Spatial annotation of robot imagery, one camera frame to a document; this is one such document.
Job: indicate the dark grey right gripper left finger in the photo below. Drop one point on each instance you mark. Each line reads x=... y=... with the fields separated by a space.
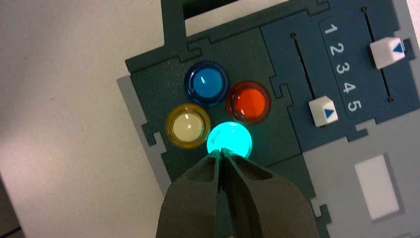
x=193 y=200

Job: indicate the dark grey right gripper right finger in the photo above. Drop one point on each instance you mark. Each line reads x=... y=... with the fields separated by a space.
x=262 y=203

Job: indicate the green round push button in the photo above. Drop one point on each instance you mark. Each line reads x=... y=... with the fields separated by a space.
x=231 y=138

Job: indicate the yellow round push button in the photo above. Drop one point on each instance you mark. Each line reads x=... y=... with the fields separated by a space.
x=187 y=126

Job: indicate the red round push button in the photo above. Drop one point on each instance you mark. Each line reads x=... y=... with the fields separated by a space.
x=248 y=102

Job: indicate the blue round push button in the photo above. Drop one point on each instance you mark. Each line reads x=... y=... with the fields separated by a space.
x=206 y=83

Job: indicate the blue grey control panel board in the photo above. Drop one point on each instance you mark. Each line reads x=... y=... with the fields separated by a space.
x=328 y=184

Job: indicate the white slider knob blue arrow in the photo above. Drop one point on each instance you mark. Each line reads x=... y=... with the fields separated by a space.
x=387 y=52
x=323 y=111

